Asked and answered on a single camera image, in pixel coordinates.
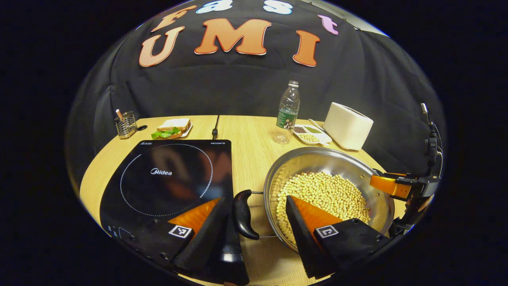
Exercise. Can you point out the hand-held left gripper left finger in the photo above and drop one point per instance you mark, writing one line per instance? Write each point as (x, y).
(206, 242)

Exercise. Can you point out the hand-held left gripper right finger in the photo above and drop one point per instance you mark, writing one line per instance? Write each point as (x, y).
(305, 242)

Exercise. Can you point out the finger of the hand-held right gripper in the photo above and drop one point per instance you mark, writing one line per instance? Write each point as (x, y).
(387, 184)

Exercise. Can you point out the steel pot with soybeans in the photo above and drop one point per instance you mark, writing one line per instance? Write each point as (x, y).
(325, 190)

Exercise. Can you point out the black induction cooktop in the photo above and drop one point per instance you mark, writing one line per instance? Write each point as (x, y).
(158, 190)

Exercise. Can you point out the white toaster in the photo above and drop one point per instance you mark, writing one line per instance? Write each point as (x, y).
(347, 127)

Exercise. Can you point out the white divided dish of beans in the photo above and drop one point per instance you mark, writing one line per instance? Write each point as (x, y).
(309, 135)

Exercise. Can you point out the sandwich on white plate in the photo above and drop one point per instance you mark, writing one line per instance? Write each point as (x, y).
(173, 126)

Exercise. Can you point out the clear plastic water bottle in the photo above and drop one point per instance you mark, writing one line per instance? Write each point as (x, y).
(286, 115)

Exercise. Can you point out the metal mesh holder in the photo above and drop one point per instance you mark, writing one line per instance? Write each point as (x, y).
(126, 126)

